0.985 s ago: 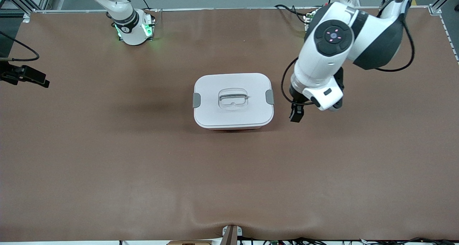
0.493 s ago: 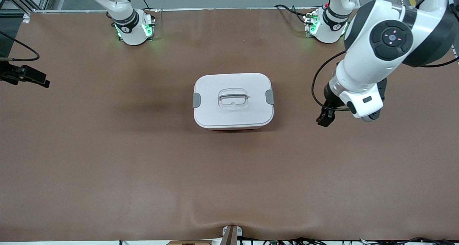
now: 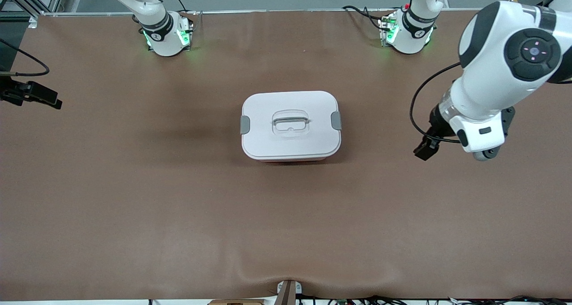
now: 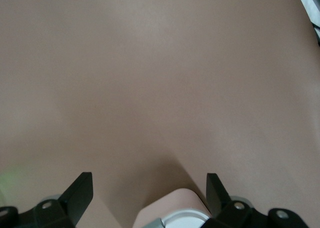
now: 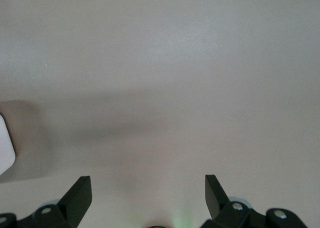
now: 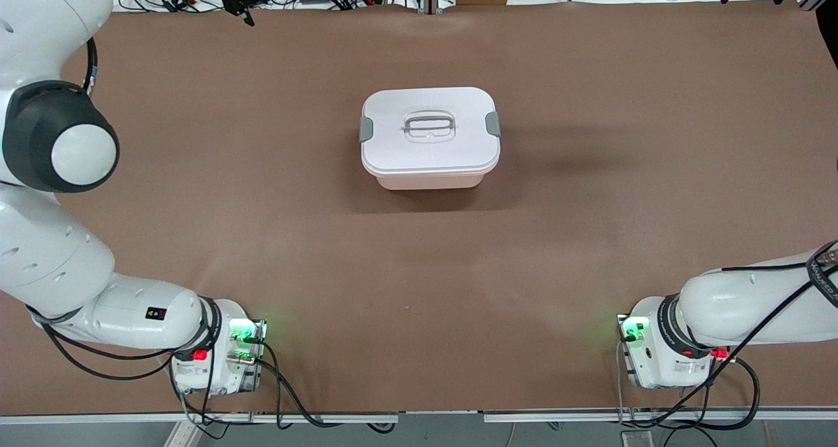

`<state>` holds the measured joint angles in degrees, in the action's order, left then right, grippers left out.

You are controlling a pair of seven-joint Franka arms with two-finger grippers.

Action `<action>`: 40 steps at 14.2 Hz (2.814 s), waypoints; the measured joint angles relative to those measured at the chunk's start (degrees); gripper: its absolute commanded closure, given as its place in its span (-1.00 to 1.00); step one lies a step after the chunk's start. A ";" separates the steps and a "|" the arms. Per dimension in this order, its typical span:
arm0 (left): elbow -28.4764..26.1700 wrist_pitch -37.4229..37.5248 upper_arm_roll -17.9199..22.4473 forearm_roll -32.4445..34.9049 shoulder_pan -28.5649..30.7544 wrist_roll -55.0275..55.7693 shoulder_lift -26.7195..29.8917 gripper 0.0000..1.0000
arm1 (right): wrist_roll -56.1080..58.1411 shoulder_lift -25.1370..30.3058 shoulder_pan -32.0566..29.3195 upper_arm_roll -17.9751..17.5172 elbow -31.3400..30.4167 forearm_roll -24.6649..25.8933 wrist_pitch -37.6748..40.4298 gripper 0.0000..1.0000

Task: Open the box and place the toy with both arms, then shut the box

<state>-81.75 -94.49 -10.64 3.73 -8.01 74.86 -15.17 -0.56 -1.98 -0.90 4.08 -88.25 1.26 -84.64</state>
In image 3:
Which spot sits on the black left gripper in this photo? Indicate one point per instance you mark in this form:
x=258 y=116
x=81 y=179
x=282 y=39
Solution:
x=436 y=123

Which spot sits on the brown cardboard piece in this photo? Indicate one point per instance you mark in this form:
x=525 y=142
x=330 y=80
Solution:
x=237 y=302

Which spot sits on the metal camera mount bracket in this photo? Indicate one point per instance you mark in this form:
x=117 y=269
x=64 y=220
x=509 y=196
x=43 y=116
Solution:
x=288 y=291

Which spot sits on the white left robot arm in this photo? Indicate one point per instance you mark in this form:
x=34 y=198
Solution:
x=491 y=81

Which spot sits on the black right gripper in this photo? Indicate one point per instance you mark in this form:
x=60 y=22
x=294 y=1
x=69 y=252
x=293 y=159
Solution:
x=18 y=93

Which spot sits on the brown table mat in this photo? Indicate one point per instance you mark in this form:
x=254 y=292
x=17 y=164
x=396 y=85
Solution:
x=286 y=233

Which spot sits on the white box lid grey latches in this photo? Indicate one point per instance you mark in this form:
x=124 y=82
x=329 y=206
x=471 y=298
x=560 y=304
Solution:
x=290 y=139

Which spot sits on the pink plastic storage box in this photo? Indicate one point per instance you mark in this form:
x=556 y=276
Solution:
x=290 y=160

